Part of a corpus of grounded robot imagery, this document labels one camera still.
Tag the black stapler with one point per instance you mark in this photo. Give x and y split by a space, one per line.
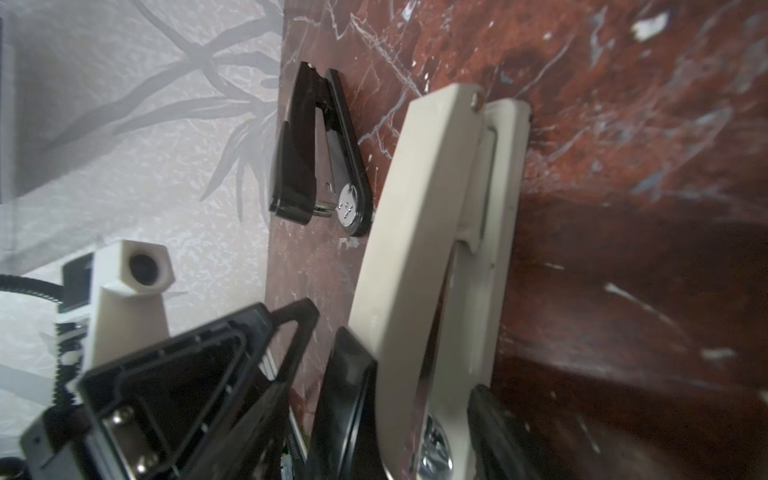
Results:
318 169

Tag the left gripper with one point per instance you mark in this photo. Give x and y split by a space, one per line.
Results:
211 403

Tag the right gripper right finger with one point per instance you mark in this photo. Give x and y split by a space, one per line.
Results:
503 448

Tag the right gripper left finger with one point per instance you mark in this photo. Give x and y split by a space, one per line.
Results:
343 442

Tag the beige stapler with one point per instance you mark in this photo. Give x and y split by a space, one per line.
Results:
436 266

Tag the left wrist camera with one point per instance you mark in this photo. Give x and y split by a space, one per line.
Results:
116 293

